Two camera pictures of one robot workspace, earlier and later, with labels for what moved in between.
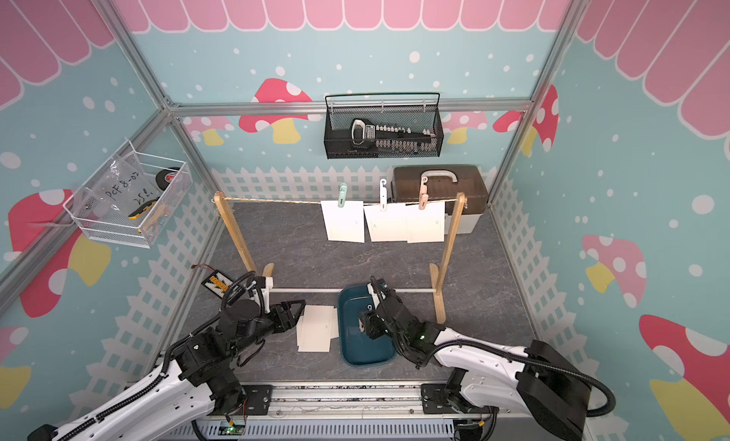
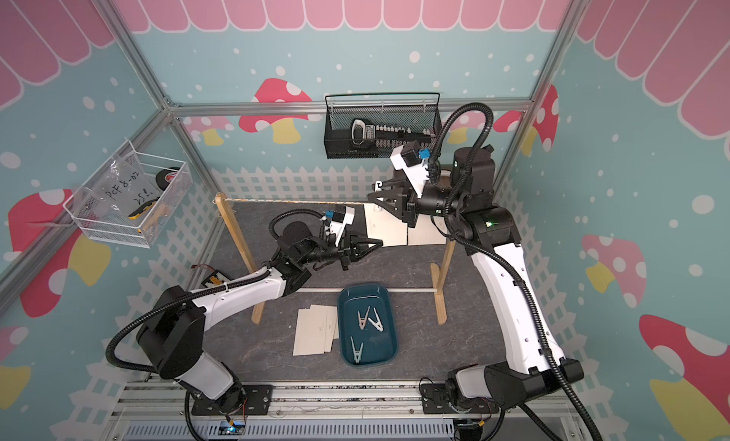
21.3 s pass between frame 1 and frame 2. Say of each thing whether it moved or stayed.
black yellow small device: stayed
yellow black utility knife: stayed
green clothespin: moved
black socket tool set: stayed
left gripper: moved
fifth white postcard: stayed
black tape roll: stayed
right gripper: moved
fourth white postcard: stayed
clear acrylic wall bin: stayed
